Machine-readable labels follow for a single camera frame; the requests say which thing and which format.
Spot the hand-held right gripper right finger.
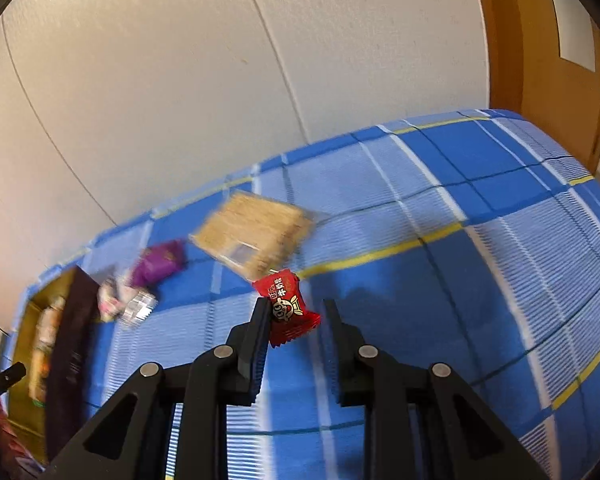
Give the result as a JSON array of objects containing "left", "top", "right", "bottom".
[{"left": 322, "top": 299, "right": 551, "bottom": 480}]

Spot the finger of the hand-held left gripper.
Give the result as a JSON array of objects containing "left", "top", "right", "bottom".
[{"left": 0, "top": 362, "right": 27, "bottom": 402}]

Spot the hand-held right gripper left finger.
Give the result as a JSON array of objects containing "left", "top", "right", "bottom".
[{"left": 50, "top": 296, "right": 273, "bottom": 480}]

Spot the red candy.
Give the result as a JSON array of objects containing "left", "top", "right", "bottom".
[{"left": 252, "top": 269, "right": 322, "bottom": 348}]

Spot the green yellow cracker packet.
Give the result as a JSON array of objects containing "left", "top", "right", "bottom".
[{"left": 29, "top": 296, "right": 67, "bottom": 406}]

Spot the gold tin box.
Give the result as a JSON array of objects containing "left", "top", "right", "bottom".
[{"left": 5, "top": 266, "right": 103, "bottom": 466}]

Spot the clear wrapped cracker packet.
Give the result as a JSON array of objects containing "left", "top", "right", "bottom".
[{"left": 189, "top": 192, "right": 317, "bottom": 283}]

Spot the silver candy wrapper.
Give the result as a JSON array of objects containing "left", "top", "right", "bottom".
[{"left": 117, "top": 287, "right": 159, "bottom": 328}]

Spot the purple candy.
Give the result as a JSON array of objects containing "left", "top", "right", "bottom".
[{"left": 130, "top": 240, "right": 187, "bottom": 286}]

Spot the blue plaid tablecloth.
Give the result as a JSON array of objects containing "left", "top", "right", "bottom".
[{"left": 10, "top": 108, "right": 600, "bottom": 480}]

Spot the pink white snack packet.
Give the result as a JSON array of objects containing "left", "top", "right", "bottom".
[{"left": 97, "top": 275, "right": 131, "bottom": 323}]

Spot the wooden door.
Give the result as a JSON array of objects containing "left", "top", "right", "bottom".
[{"left": 467, "top": 0, "right": 600, "bottom": 177}]

